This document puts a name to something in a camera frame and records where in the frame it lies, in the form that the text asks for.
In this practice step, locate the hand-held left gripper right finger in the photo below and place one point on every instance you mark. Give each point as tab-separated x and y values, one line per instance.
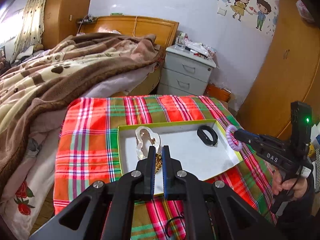
164	170

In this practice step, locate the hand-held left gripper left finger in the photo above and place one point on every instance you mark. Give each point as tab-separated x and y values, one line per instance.
153	170

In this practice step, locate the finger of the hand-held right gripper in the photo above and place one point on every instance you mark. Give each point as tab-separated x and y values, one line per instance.
246	137

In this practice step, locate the yellow-green cardboard box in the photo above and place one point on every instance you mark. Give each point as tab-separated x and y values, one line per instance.
190	150

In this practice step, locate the person's right hand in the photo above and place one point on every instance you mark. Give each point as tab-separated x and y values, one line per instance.
292	186

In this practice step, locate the clear gold hair claw clip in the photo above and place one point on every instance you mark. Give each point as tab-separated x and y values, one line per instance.
142	132

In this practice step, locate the black wrist band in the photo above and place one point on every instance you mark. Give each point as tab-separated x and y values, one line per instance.
200	135

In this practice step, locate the orange box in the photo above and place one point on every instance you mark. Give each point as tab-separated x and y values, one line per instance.
220	93

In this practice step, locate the red plaid cloth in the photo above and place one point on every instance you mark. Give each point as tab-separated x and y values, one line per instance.
87	142

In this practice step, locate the large wooden wardrobe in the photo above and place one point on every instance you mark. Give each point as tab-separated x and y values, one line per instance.
282	67

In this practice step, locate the grey nightstand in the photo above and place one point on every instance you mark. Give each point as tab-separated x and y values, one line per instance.
185	72

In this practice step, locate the pile of small packets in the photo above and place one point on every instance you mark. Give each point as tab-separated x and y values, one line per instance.
202	48

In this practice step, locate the clear acrylic organizer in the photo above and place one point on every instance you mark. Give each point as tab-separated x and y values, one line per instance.
181	42

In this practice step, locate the brown paw print blanket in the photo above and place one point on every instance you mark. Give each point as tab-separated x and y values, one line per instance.
62	75

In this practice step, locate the pink patterned bag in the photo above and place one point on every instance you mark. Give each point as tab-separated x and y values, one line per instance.
305	11

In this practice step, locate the wooden bed headboard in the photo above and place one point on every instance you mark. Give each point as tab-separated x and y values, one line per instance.
150	27

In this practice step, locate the power strip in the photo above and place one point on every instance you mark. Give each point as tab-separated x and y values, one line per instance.
86	19

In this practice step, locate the tall wooden cabinet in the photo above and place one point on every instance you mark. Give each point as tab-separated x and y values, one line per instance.
67	5

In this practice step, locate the spotted curtain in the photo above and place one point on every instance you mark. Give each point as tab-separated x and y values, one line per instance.
32	17

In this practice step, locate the window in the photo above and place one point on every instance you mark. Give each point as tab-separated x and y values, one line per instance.
11	22

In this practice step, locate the cartoon wall poster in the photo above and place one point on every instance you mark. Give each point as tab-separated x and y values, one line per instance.
245	5

